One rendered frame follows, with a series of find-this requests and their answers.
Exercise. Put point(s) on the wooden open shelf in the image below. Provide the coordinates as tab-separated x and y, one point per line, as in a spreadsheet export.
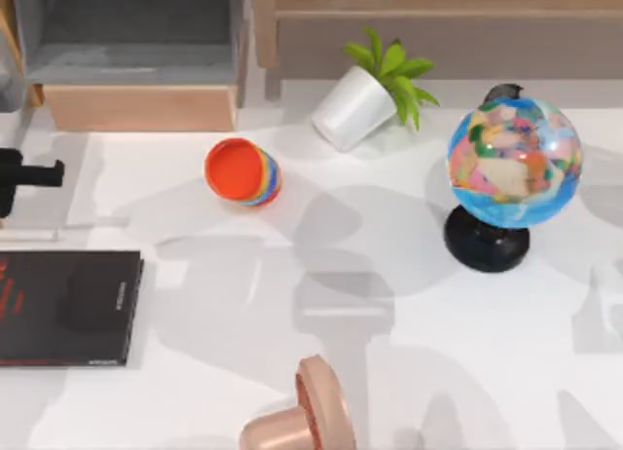
438	31

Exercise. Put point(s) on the black book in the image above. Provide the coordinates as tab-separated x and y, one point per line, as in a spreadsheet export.
58	309

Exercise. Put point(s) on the colourful globe on black stand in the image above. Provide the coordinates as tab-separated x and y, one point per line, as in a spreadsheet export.
511	172

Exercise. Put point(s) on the pale wooden drawer front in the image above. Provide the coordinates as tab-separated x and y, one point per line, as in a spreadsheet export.
138	110

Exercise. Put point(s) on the white potted green plant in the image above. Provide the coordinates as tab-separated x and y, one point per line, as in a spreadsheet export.
360	99

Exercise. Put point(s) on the stack of coloured rings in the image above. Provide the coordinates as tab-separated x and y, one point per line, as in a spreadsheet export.
238	170

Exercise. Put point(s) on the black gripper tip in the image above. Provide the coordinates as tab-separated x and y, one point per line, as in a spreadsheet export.
29	175

